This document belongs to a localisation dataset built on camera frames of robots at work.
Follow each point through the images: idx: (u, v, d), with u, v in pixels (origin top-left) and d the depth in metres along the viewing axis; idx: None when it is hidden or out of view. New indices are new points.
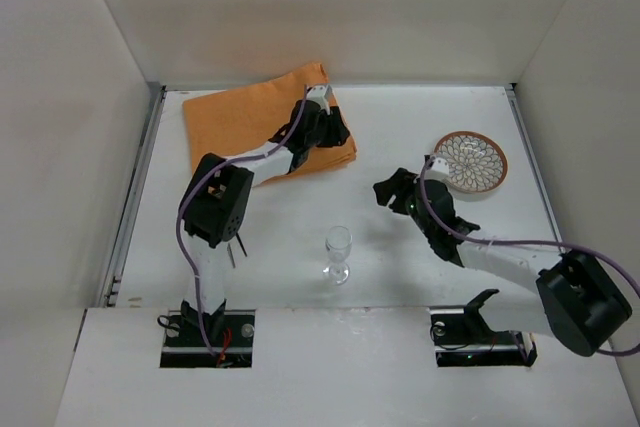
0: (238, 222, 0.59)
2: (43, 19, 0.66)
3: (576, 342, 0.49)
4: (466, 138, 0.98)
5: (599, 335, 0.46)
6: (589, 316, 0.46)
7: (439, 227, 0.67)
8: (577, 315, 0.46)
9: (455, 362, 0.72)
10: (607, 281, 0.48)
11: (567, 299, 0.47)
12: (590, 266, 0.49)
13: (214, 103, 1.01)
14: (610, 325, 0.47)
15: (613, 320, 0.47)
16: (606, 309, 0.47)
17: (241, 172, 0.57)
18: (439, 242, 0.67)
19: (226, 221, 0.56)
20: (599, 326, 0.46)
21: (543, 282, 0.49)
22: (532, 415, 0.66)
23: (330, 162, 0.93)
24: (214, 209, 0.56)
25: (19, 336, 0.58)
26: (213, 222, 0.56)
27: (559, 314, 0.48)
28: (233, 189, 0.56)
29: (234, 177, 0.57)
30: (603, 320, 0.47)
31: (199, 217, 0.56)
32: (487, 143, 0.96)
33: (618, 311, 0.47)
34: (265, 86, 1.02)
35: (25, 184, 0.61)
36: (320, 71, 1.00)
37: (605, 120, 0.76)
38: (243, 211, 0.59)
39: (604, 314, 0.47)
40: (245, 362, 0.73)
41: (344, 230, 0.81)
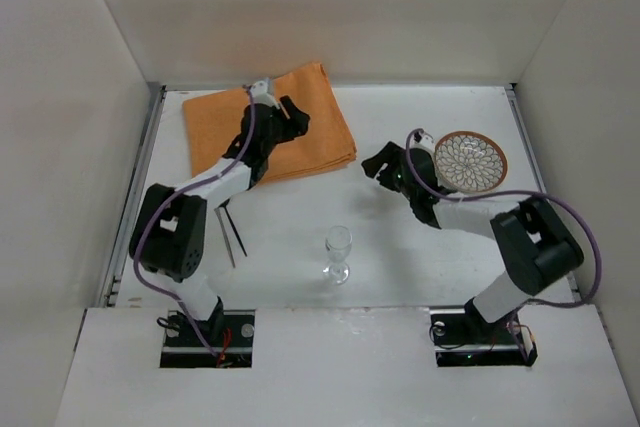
0: (197, 254, 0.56)
2: (42, 18, 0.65)
3: (526, 280, 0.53)
4: (465, 137, 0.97)
5: (546, 271, 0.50)
6: (537, 252, 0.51)
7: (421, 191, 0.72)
8: (526, 251, 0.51)
9: (455, 362, 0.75)
10: (562, 228, 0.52)
11: (517, 233, 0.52)
12: (545, 212, 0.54)
13: (214, 104, 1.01)
14: (561, 268, 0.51)
15: (564, 261, 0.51)
16: (557, 251, 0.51)
17: (193, 199, 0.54)
18: (421, 204, 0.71)
19: (183, 256, 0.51)
20: (548, 264, 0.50)
21: (496, 218, 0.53)
22: (531, 415, 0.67)
23: (331, 163, 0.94)
24: (170, 245, 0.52)
25: (21, 339, 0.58)
26: (168, 260, 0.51)
27: (510, 252, 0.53)
28: (186, 220, 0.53)
29: (185, 208, 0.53)
30: (552, 258, 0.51)
31: (155, 257, 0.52)
32: (487, 143, 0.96)
33: (570, 256, 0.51)
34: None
35: (25, 185, 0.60)
36: (319, 72, 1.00)
37: (605, 123, 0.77)
38: (201, 242, 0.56)
39: (554, 254, 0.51)
40: (245, 362, 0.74)
41: (344, 230, 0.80)
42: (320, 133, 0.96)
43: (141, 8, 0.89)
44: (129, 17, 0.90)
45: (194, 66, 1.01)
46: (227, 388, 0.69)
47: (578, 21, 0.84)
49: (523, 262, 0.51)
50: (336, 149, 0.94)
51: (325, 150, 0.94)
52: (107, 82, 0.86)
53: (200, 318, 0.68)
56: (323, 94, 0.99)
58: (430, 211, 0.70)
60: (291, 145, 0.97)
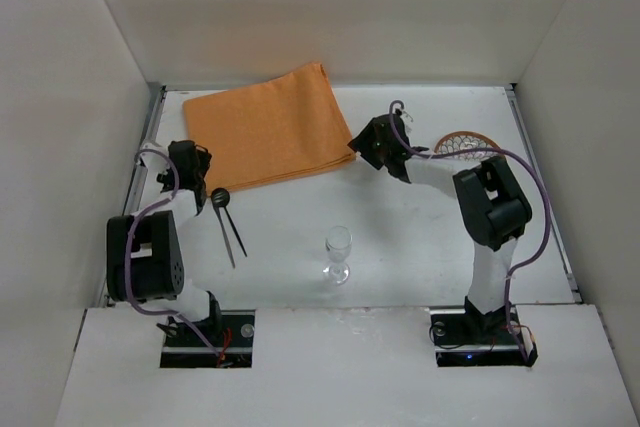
0: (180, 267, 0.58)
2: (42, 19, 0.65)
3: (479, 232, 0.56)
4: (466, 137, 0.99)
5: (498, 224, 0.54)
6: (491, 207, 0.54)
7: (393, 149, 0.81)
8: (481, 206, 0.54)
9: (455, 362, 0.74)
10: (516, 187, 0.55)
11: (475, 189, 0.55)
12: (503, 171, 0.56)
13: (213, 104, 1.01)
14: (511, 223, 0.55)
15: (514, 217, 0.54)
16: (508, 207, 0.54)
17: (157, 218, 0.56)
18: (394, 161, 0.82)
19: (170, 270, 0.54)
20: (499, 218, 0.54)
21: (458, 175, 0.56)
22: (531, 415, 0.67)
23: (331, 163, 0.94)
24: (153, 267, 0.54)
25: (21, 339, 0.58)
26: (159, 280, 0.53)
27: (467, 205, 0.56)
28: (161, 238, 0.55)
29: (155, 227, 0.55)
30: (503, 214, 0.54)
31: (144, 285, 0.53)
32: (487, 142, 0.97)
33: (520, 212, 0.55)
34: (265, 86, 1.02)
35: (25, 185, 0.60)
36: (319, 72, 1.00)
37: (605, 124, 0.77)
38: (178, 254, 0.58)
39: (505, 211, 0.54)
40: (245, 362, 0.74)
41: (344, 230, 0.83)
42: (320, 134, 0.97)
43: (141, 8, 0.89)
44: (129, 18, 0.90)
45: (193, 66, 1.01)
46: (227, 388, 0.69)
47: (578, 21, 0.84)
49: (477, 215, 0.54)
50: (336, 149, 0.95)
51: (325, 149, 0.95)
52: (107, 83, 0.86)
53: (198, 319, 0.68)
56: (323, 94, 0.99)
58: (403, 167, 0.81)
60: (292, 145, 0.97)
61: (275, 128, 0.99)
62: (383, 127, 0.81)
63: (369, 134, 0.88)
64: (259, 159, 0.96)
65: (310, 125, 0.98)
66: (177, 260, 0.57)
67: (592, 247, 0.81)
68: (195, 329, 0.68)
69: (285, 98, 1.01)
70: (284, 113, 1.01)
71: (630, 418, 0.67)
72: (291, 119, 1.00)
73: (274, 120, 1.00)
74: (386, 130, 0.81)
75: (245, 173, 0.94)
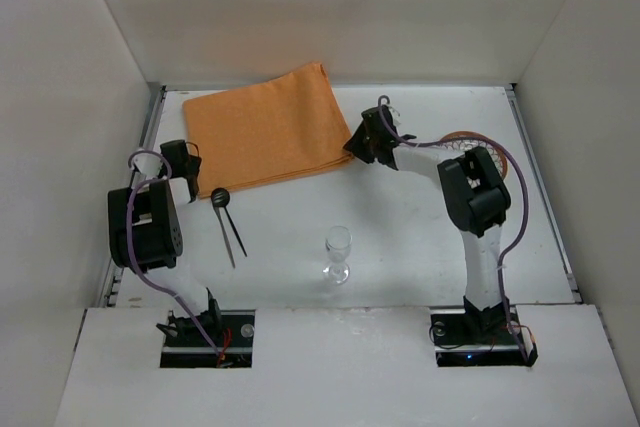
0: (178, 232, 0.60)
2: (41, 19, 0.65)
3: (460, 218, 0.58)
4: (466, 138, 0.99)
5: (478, 212, 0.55)
6: (472, 195, 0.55)
7: (381, 139, 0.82)
8: (462, 196, 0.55)
9: (455, 362, 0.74)
10: (497, 177, 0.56)
11: (457, 178, 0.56)
12: (485, 161, 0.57)
13: (214, 103, 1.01)
14: (491, 211, 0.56)
15: (493, 205, 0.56)
16: (488, 196, 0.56)
17: (156, 185, 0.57)
18: (383, 148, 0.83)
19: (169, 231, 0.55)
20: (480, 206, 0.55)
21: (441, 164, 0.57)
22: (531, 415, 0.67)
23: (330, 163, 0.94)
24: (153, 229, 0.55)
25: (21, 338, 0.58)
26: (159, 242, 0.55)
27: (449, 193, 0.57)
28: (159, 203, 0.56)
29: (153, 193, 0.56)
30: (483, 202, 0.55)
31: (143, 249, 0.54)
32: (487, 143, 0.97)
33: (499, 200, 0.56)
34: (265, 86, 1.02)
35: (25, 185, 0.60)
36: (319, 72, 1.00)
37: (604, 123, 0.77)
38: (176, 220, 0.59)
39: (485, 199, 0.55)
40: (245, 362, 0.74)
41: (344, 230, 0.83)
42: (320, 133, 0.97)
43: (141, 8, 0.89)
44: (129, 18, 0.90)
45: (193, 66, 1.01)
46: (227, 388, 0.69)
47: (578, 21, 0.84)
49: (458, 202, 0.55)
50: (336, 149, 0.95)
51: (325, 149, 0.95)
52: (107, 82, 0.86)
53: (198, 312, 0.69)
56: (323, 94, 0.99)
58: (391, 155, 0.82)
60: (292, 145, 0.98)
61: (275, 128, 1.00)
62: (369, 118, 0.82)
63: (362, 133, 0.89)
64: (259, 159, 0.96)
65: (310, 125, 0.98)
66: (175, 226, 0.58)
67: (592, 247, 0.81)
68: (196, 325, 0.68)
69: (284, 98, 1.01)
70: (284, 113, 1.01)
71: (630, 417, 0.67)
72: (291, 119, 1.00)
73: (274, 119, 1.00)
74: (371, 120, 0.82)
75: (245, 173, 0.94)
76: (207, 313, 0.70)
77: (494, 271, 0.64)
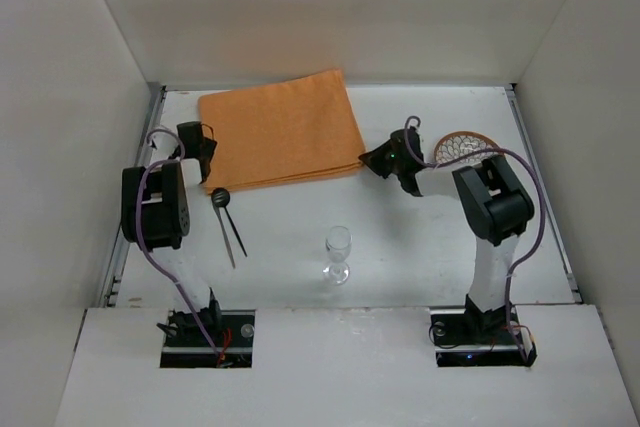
0: (187, 214, 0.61)
2: (41, 19, 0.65)
3: (479, 227, 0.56)
4: (465, 138, 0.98)
5: (498, 216, 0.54)
6: (491, 200, 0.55)
7: (405, 166, 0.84)
8: (481, 199, 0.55)
9: (454, 362, 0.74)
10: (517, 184, 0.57)
11: (475, 183, 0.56)
12: (503, 169, 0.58)
13: (228, 100, 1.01)
14: (513, 219, 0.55)
15: (514, 211, 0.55)
16: (510, 202, 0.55)
17: (167, 167, 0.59)
18: (406, 176, 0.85)
19: (178, 212, 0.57)
20: (500, 211, 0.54)
21: (458, 170, 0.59)
22: (531, 415, 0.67)
23: (343, 167, 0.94)
24: (162, 209, 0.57)
25: (21, 339, 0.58)
26: (168, 223, 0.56)
27: (467, 199, 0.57)
28: (170, 183, 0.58)
29: (165, 173, 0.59)
30: (504, 207, 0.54)
31: (151, 227, 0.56)
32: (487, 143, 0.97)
33: (522, 208, 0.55)
34: (282, 86, 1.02)
35: (25, 186, 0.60)
36: (338, 80, 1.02)
37: (604, 123, 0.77)
38: (186, 202, 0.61)
39: (505, 205, 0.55)
40: (245, 362, 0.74)
41: (343, 230, 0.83)
42: (336, 138, 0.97)
43: (141, 8, 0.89)
44: (129, 18, 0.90)
45: (194, 66, 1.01)
46: (227, 388, 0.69)
47: (578, 21, 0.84)
49: (477, 207, 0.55)
50: (350, 153, 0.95)
51: (340, 154, 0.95)
52: (107, 82, 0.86)
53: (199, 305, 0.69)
56: (339, 99, 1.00)
58: (414, 182, 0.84)
60: (303, 147, 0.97)
61: (288, 129, 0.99)
62: (398, 143, 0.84)
63: (383, 151, 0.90)
64: (271, 159, 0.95)
65: (325, 128, 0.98)
66: (184, 208, 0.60)
67: (592, 247, 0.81)
68: (196, 321, 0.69)
69: (300, 99, 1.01)
70: (298, 114, 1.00)
71: (630, 417, 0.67)
72: (306, 120, 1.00)
73: (289, 120, 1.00)
74: (399, 146, 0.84)
75: (254, 172, 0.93)
76: (207, 312, 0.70)
77: (505, 277, 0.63)
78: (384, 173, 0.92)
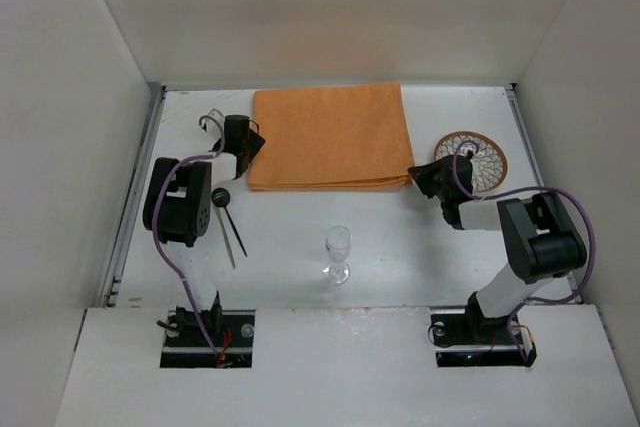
0: (207, 214, 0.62)
2: (43, 20, 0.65)
3: (519, 266, 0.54)
4: (466, 138, 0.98)
5: (541, 256, 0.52)
6: (536, 239, 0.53)
7: (451, 195, 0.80)
8: (524, 235, 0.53)
9: (455, 362, 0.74)
10: (569, 227, 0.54)
11: (520, 218, 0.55)
12: (553, 207, 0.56)
13: (283, 98, 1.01)
14: (560, 263, 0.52)
15: (562, 255, 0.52)
16: (558, 244, 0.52)
17: (198, 166, 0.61)
18: (450, 205, 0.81)
19: (197, 213, 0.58)
20: (545, 252, 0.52)
21: (502, 201, 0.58)
22: (529, 415, 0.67)
23: (392, 180, 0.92)
24: (183, 205, 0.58)
25: (21, 338, 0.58)
26: (185, 219, 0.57)
27: (510, 234, 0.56)
28: (196, 182, 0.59)
29: (195, 171, 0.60)
30: (551, 248, 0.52)
31: (168, 221, 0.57)
32: (487, 143, 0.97)
33: (572, 251, 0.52)
34: (339, 92, 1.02)
35: (24, 186, 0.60)
36: (397, 93, 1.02)
37: (604, 124, 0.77)
38: (207, 203, 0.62)
39: (553, 246, 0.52)
40: (245, 362, 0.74)
41: (344, 230, 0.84)
42: (388, 150, 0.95)
43: (143, 8, 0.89)
44: (130, 18, 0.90)
45: (194, 66, 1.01)
46: (227, 389, 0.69)
47: (577, 21, 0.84)
49: (519, 243, 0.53)
50: (398, 167, 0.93)
51: (386, 165, 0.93)
52: (108, 83, 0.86)
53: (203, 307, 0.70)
56: (394, 113, 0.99)
58: (457, 213, 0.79)
60: (352, 155, 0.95)
61: (339, 134, 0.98)
62: (449, 170, 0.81)
63: (434, 171, 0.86)
64: (319, 163, 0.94)
65: (374, 137, 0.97)
66: (205, 208, 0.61)
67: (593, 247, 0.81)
68: (198, 320, 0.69)
69: (356, 107, 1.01)
70: (351, 121, 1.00)
71: (628, 417, 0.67)
72: (359, 127, 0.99)
73: (341, 126, 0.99)
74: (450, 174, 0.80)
75: (300, 175, 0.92)
76: (208, 313, 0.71)
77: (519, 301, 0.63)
78: (429, 194, 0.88)
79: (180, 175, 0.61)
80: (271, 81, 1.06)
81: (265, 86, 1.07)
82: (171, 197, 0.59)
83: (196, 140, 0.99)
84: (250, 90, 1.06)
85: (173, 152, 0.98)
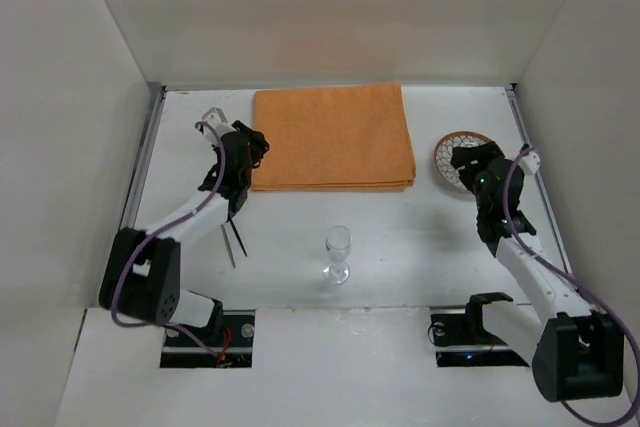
0: (174, 298, 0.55)
2: (43, 20, 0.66)
3: (543, 382, 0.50)
4: (466, 138, 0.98)
5: (571, 392, 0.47)
6: (572, 375, 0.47)
7: (493, 209, 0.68)
8: (564, 369, 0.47)
9: (455, 362, 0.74)
10: (615, 361, 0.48)
11: (569, 350, 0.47)
12: (610, 336, 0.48)
13: (284, 97, 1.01)
14: (590, 396, 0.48)
15: (594, 392, 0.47)
16: (594, 380, 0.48)
17: (166, 240, 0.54)
18: (488, 220, 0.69)
19: (155, 301, 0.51)
20: (579, 389, 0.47)
21: (553, 320, 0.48)
22: (529, 414, 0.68)
23: (393, 184, 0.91)
24: (143, 289, 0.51)
25: (21, 340, 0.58)
26: (142, 307, 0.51)
27: (547, 352, 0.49)
28: (159, 265, 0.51)
29: (160, 251, 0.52)
30: (585, 386, 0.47)
31: (127, 307, 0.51)
32: (487, 143, 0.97)
33: (606, 389, 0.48)
34: (340, 92, 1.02)
35: (25, 187, 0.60)
36: (397, 93, 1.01)
37: (605, 124, 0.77)
38: (176, 286, 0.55)
39: (588, 384, 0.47)
40: (245, 362, 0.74)
41: (344, 230, 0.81)
42: (388, 151, 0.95)
43: (143, 9, 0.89)
44: (130, 18, 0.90)
45: (194, 66, 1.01)
46: (228, 389, 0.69)
47: (578, 21, 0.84)
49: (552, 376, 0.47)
50: (398, 167, 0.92)
51: (387, 166, 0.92)
52: (107, 83, 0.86)
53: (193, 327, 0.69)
56: (394, 114, 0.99)
58: (495, 232, 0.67)
60: (353, 155, 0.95)
61: (339, 135, 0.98)
62: (496, 180, 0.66)
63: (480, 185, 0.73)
64: (319, 163, 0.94)
65: (374, 138, 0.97)
66: (171, 293, 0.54)
67: (592, 247, 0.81)
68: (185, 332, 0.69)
69: (357, 108, 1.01)
70: (351, 121, 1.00)
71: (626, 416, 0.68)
72: (360, 127, 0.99)
73: (341, 126, 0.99)
74: (497, 186, 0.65)
75: (301, 174, 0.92)
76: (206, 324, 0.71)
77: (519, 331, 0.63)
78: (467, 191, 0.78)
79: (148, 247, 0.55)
80: (271, 81, 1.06)
81: (265, 86, 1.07)
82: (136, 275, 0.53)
83: (196, 140, 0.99)
84: (250, 89, 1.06)
85: (174, 152, 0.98)
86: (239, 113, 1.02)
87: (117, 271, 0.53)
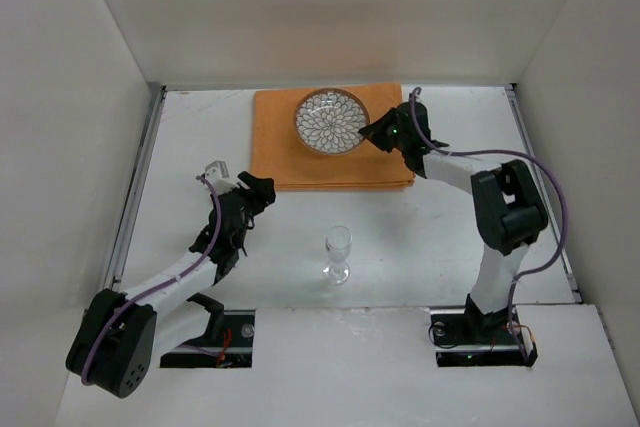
0: (141, 368, 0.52)
2: (44, 22, 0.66)
3: (491, 237, 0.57)
4: (317, 97, 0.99)
5: (512, 228, 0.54)
6: (506, 212, 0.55)
7: (414, 142, 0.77)
8: (497, 207, 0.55)
9: (455, 362, 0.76)
10: (531, 192, 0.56)
11: (492, 191, 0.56)
12: (522, 177, 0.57)
13: (284, 97, 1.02)
14: (526, 229, 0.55)
15: (529, 223, 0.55)
16: (525, 212, 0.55)
17: (145, 308, 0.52)
18: (412, 154, 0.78)
19: (119, 376, 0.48)
20: (514, 222, 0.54)
21: (475, 176, 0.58)
22: (528, 415, 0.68)
23: (393, 183, 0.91)
24: (111, 362, 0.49)
25: (20, 340, 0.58)
26: (108, 378, 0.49)
27: (482, 205, 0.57)
28: (128, 340, 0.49)
29: (130, 325, 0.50)
30: (519, 217, 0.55)
31: (96, 376, 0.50)
32: (341, 93, 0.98)
33: (535, 218, 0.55)
34: None
35: (24, 187, 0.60)
36: (398, 93, 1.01)
37: (606, 123, 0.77)
38: (146, 355, 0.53)
39: (520, 215, 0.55)
40: (245, 362, 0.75)
41: (344, 230, 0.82)
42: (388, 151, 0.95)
43: (142, 9, 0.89)
44: (129, 18, 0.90)
45: (194, 65, 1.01)
46: (231, 389, 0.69)
47: (578, 21, 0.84)
49: (491, 217, 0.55)
50: (399, 168, 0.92)
51: (387, 167, 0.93)
52: (107, 83, 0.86)
53: (193, 336, 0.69)
56: None
58: (419, 161, 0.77)
60: (353, 155, 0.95)
61: None
62: (406, 117, 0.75)
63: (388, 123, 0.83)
64: (319, 163, 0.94)
65: None
66: (141, 362, 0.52)
67: (592, 247, 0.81)
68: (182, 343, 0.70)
69: None
70: None
71: (627, 417, 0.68)
72: None
73: None
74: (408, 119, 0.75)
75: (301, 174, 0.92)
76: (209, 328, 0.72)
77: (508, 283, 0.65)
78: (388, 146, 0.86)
79: (126, 314, 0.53)
80: (270, 80, 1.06)
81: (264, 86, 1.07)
82: (109, 341, 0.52)
83: (196, 140, 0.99)
84: (250, 89, 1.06)
85: (174, 152, 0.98)
86: (239, 113, 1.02)
87: (90, 335, 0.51)
